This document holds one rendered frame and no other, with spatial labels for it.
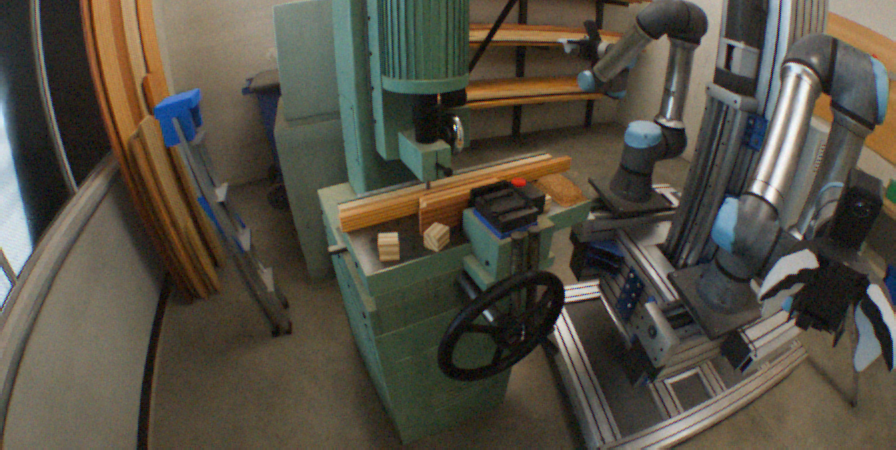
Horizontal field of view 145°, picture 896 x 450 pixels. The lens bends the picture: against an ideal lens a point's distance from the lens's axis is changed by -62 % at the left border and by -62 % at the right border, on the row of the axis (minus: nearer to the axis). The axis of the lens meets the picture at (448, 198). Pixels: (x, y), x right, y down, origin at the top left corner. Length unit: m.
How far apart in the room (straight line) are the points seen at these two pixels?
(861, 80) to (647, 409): 1.21
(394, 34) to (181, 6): 2.61
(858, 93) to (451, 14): 0.77
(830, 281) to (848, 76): 0.45
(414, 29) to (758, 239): 0.64
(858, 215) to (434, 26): 0.66
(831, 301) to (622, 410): 1.10
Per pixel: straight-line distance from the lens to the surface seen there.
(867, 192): 0.37
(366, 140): 0.96
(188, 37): 3.14
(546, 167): 1.04
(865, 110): 0.77
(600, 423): 1.34
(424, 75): 0.68
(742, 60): 0.98
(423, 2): 0.66
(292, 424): 1.60
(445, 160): 0.79
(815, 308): 0.40
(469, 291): 0.78
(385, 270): 0.72
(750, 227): 0.58
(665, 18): 1.12
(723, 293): 0.91
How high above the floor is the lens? 1.38
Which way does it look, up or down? 31 degrees down
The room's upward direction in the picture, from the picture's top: straight up
